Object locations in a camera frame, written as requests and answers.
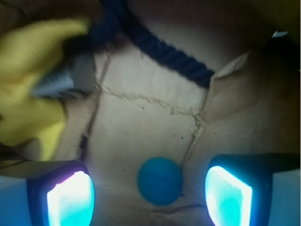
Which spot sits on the glowing blue gripper left finger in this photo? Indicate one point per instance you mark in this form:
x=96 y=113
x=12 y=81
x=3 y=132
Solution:
x=60 y=193

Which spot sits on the glowing blue gripper right finger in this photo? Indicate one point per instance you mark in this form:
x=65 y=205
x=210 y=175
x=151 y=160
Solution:
x=254 y=189

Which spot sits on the silver metal bracket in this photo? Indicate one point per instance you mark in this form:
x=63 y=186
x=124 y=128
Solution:
x=74 y=78

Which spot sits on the blue rubber ball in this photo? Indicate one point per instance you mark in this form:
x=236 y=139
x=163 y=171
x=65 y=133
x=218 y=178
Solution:
x=160 y=181

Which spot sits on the brown paper bag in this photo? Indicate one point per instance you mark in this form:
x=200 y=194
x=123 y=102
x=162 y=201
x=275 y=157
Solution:
x=146 y=110

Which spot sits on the yellow microfiber cloth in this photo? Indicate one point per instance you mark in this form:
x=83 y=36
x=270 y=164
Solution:
x=26 y=55

